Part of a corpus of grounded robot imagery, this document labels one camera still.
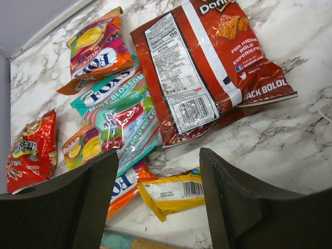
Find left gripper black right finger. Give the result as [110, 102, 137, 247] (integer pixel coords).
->
[199, 148, 331, 248]

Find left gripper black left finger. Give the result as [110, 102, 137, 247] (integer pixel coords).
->
[1, 166, 106, 248]

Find red snack packet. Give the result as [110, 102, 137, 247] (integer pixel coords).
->
[6, 109, 57, 194]

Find orange Fox's candy bag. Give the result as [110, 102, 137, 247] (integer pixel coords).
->
[57, 6, 134, 95]
[62, 123, 157, 219]

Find yellow snack packet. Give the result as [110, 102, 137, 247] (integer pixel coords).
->
[138, 167, 205, 222]

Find teal Fox's mint bag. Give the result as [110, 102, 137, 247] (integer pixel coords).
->
[71, 55, 148, 126]

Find teal snack packet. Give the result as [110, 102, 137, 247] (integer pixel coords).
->
[82, 97, 163, 179]

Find red Doritos chip bag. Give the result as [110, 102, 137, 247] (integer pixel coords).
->
[131, 1, 298, 148]

